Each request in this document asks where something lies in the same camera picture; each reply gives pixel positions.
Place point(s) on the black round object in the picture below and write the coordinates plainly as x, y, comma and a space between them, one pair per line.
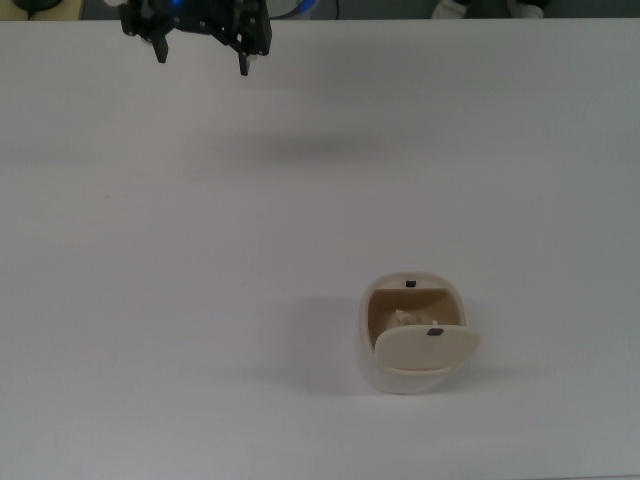
37, 5

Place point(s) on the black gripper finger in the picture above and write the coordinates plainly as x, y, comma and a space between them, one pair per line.
160, 47
257, 35

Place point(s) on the white paper trash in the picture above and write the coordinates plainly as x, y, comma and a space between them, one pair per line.
406, 318

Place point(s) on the small white lidded bin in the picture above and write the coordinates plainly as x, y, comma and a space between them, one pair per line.
400, 380

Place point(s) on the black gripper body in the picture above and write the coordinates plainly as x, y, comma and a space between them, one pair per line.
205, 20

